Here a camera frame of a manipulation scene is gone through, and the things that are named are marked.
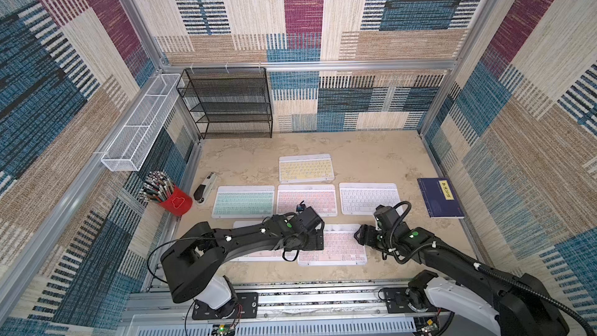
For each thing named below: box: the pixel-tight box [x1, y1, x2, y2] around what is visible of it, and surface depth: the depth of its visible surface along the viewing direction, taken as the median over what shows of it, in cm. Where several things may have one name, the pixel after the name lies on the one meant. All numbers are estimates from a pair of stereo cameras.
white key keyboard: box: [338, 182, 403, 216], surface depth 99 cm
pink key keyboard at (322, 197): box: [275, 184, 339, 217], surface depth 99 cm
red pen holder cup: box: [157, 185, 193, 217], surface depth 89 cm
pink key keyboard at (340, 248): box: [297, 224, 368, 266], surface depth 85 cm
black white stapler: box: [193, 171, 217, 206], surface depth 98 cm
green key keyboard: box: [212, 185, 276, 219], surface depth 98 cm
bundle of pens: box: [138, 171, 175, 203], surface depth 84 cm
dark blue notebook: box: [416, 177, 465, 220], surface depth 98 cm
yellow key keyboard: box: [279, 154, 336, 184], surface depth 108 cm
